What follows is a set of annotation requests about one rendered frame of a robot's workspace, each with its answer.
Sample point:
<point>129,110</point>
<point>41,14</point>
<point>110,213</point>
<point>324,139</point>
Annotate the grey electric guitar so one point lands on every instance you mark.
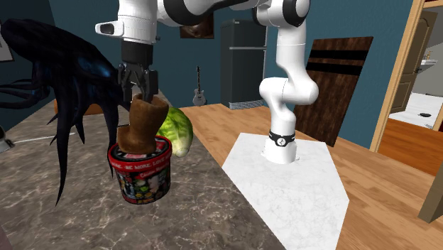
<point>199,97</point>

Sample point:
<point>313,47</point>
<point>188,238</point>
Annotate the grey metal object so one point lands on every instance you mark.
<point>5,142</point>

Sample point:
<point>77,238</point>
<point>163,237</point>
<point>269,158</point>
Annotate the brown vase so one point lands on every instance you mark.
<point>142,124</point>

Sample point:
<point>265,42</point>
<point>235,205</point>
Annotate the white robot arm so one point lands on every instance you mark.
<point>290,59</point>

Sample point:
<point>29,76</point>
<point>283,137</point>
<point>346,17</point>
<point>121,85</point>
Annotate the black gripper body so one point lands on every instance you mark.
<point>137,55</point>

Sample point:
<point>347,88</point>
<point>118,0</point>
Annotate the red printed tub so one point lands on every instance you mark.
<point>143,180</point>

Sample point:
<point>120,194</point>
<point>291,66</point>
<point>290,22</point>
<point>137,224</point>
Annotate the black spiky plant figure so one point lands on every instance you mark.
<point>65,79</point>

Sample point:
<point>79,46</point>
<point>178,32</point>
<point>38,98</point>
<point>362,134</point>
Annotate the dark refrigerator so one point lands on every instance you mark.
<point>242,69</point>

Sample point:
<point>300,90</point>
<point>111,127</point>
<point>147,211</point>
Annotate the brown wall picture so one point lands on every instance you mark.
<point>200,32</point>

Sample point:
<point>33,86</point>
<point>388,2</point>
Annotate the wooden board with black stripes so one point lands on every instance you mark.
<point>332,93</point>

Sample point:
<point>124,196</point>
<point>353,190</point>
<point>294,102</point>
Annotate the green lettuce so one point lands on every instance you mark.
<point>178,133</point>

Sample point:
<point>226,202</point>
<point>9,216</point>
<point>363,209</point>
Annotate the brown door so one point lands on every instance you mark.
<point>413,79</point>

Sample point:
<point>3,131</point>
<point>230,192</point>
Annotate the white marble robot stand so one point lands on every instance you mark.
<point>297,194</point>

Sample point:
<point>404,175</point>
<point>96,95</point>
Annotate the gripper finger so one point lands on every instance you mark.
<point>125,85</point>
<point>151,85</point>

